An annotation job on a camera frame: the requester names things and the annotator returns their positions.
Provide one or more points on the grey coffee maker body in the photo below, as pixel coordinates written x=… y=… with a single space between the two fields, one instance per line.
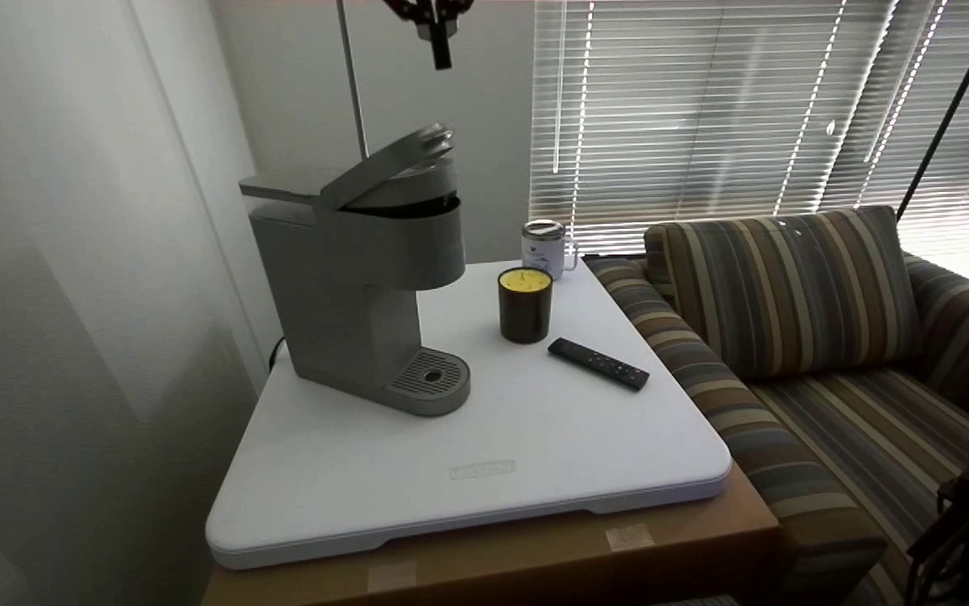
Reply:
x=346 y=290

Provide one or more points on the striped sofa cushion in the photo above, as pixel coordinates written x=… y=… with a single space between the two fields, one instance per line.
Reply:
x=787 y=290

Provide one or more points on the white plastic board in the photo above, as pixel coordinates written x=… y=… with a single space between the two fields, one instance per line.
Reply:
x=507 y=448

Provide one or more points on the dark jar yellow candle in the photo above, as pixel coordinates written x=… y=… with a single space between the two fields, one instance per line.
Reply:
x=526 y=308

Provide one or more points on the black remote control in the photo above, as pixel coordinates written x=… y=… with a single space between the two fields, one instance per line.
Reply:
x=601 y=364

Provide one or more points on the white window blinds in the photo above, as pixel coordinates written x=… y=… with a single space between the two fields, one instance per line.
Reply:
x=709 y=111

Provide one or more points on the thin grey pole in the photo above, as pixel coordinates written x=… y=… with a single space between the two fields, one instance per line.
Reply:
x=351 y=77

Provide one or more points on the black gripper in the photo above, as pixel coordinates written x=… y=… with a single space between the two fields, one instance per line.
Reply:
x=421 y=8

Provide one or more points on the black slanted pole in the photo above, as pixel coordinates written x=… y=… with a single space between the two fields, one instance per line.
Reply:
x=950 y=111

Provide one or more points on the striped fabric sofa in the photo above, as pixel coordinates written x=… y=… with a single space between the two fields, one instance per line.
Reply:
x=844 y=448

